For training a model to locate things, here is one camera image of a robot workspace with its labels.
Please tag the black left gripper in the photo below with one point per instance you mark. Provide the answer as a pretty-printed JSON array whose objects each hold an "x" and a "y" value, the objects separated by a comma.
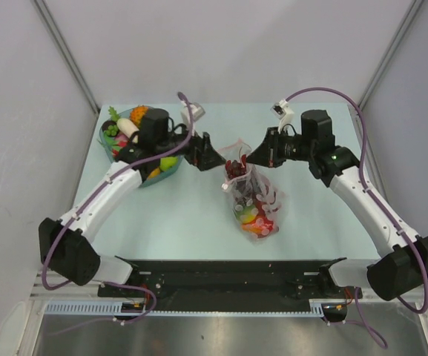
[{"x": 200, "y": 153}]

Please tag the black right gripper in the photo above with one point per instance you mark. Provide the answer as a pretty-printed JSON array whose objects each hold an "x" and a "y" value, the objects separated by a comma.
[{"x": 268, "y": 153}]

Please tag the purple grape bunch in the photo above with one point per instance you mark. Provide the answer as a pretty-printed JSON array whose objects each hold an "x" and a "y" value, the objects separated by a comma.
[{"x": 236, "y": 168}]

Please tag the clear zip bag pink dots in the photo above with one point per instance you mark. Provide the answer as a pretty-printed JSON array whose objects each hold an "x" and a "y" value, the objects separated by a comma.
[{"x": 253, "y": 188}]

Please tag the orange yellow toy peach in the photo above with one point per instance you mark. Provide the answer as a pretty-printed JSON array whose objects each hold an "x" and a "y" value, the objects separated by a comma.
[{"x": 251, "y": 220}]

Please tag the white toy radish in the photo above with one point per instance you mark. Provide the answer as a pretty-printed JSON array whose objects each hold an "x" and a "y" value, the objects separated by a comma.
[{"x": 127, "y": 127}]

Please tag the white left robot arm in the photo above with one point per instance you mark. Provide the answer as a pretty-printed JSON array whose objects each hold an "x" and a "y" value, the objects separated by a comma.
[{"x": 66, "y": 244}]

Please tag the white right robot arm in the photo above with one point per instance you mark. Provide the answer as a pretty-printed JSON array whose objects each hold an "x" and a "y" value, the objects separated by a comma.
[{"x": 403, "y": 262}]

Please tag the teal plastic food tray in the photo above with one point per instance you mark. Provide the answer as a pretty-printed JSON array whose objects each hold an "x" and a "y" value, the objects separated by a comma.
[{"x": 156, "y": 127}]

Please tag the green toy apple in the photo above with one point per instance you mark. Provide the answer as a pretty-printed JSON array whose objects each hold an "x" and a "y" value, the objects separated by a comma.
[{"x": 167, "y": 163}]

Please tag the toy pineapple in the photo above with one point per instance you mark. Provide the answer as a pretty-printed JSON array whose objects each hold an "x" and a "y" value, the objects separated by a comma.
[{"x": 137, "y": 114}]

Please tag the red toy dragon fruit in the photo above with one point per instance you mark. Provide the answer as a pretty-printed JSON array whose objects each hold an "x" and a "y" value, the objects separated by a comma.
[{"x": 114, "y": 144}]

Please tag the dark toy mangosteen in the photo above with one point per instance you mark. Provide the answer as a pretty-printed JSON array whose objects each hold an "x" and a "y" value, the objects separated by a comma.
[{"x": 109, "y": 126}]

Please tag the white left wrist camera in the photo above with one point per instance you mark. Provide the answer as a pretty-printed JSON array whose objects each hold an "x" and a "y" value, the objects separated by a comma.
[{"x": 191, "y": 113}]

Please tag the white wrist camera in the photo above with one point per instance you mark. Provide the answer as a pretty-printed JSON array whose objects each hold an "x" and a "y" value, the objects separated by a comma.
[
  {"x": 191, "y": 113},
  {"x": 283, "y": 112}
]

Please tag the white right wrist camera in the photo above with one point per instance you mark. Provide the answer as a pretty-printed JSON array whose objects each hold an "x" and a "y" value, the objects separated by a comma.
[{"x": 283, "y": 112}]

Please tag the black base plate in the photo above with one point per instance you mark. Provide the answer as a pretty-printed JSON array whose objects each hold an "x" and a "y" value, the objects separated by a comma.
[{"x": 246, "y": 281}]

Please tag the light blue cable duct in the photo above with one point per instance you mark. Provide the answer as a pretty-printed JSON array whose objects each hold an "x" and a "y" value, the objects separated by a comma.
[{"x": 295, "y": 308}]

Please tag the aluminium frame post right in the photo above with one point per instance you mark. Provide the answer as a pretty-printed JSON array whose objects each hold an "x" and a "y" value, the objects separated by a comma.
[{"x": 392, "y": 48}]

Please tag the aluminium frame post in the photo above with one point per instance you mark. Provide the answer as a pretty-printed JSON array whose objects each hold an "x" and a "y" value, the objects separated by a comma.
[
  {"x": 60, "y": 43},
  {"x": 392, "y": 48}
]

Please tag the aluminium frame post left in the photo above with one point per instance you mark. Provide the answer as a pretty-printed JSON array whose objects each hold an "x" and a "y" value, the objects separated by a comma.
[{"x": 60, "y": 43}]

